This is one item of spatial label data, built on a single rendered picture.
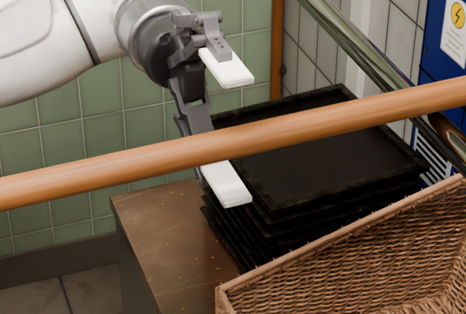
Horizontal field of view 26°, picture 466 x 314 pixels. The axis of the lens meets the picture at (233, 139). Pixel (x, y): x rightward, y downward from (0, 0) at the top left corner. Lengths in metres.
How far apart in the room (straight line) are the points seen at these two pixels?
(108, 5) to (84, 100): 1.21
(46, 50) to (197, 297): 0.65
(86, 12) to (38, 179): 0.32
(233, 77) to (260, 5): 1.47
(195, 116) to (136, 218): 0.81
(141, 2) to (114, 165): 0.27
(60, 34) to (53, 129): 1.22
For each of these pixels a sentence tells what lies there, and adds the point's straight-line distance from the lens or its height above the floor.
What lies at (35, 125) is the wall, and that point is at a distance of 2.37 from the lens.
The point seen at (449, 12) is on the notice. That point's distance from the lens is 1.66.
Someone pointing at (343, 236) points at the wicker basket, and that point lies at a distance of 1.51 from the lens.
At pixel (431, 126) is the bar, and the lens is 1.04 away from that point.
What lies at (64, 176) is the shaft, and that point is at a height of 1.20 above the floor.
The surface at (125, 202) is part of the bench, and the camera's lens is 1.89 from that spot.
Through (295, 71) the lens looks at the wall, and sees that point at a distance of 2.40.
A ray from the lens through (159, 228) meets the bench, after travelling 1.83.
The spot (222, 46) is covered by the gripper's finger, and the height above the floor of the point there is 1.27.
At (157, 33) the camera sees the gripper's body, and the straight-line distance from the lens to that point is 1.08.
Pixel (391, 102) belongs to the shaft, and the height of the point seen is 1.20.
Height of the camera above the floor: 1.73
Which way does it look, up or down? 34 degrees down
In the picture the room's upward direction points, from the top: straight up
